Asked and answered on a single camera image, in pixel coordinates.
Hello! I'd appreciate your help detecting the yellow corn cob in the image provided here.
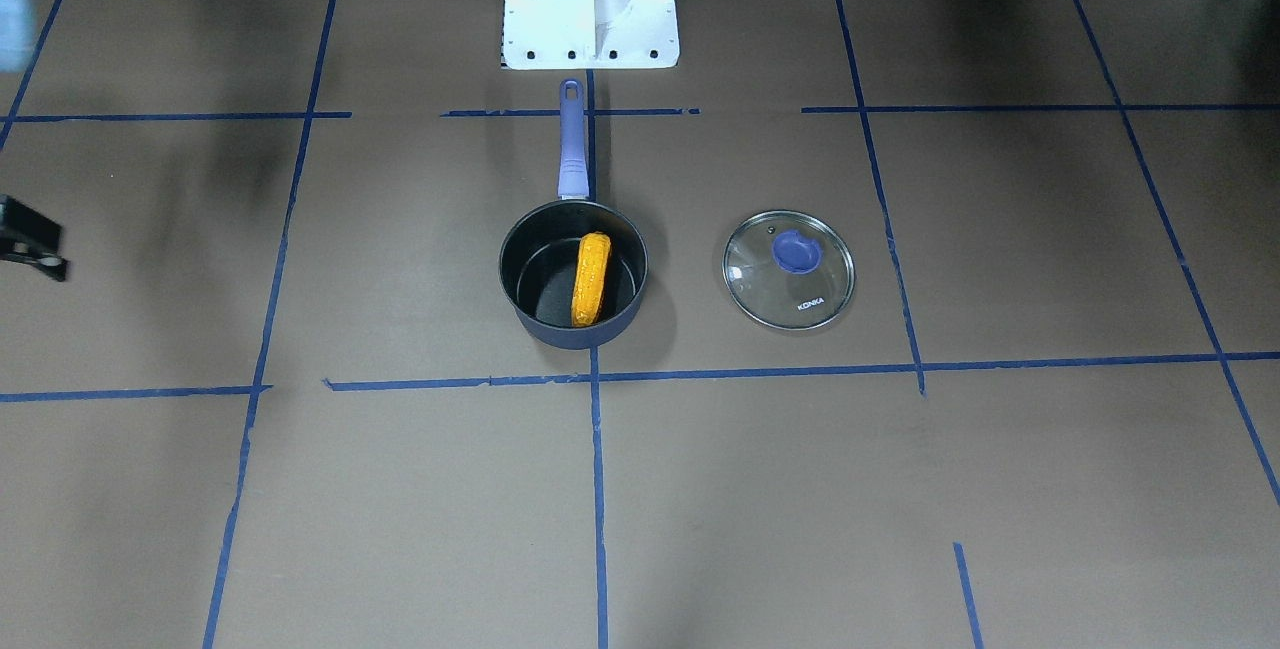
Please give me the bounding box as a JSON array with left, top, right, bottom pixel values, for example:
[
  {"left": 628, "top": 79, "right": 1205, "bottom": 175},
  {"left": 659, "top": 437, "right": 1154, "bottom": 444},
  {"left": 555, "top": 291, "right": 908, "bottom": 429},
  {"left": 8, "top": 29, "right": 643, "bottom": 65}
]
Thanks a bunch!
[{"left": 570, "top": 233, "right": 612, "bottom": 326}]

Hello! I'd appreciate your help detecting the glass pot lid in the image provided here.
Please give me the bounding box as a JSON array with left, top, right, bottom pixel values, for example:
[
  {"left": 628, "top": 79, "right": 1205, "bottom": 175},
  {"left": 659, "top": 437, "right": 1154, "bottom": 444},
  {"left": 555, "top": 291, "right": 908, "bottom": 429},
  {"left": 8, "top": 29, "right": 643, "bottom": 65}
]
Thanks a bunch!
[{"left": 721, "top": 210, "right": 858, "bottom": 333}]

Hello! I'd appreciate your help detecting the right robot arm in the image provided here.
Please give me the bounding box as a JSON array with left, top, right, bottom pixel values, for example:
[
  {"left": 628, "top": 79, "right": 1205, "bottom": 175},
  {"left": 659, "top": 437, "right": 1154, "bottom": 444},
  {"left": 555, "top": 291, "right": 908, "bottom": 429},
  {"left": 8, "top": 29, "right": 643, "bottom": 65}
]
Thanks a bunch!
[{"left": 1, "top": 0, "right": 70, "bottom": 283}]

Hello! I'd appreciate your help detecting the blue saucepan with handle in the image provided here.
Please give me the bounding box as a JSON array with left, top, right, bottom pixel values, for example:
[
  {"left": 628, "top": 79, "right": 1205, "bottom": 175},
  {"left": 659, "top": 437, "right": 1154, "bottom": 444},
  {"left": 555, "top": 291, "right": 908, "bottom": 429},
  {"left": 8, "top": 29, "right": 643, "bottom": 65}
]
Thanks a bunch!
[{"left": 498, "top": 78, "right": 649, "bottom": 349}]

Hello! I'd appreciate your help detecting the white pillar mount base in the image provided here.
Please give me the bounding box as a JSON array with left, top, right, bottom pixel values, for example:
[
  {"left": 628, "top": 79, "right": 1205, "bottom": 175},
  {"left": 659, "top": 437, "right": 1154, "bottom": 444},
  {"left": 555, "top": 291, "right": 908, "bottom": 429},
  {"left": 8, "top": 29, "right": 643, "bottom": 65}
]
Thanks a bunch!
[{"left": 500, "top": 0, "right": 681, "bottom": 70}]

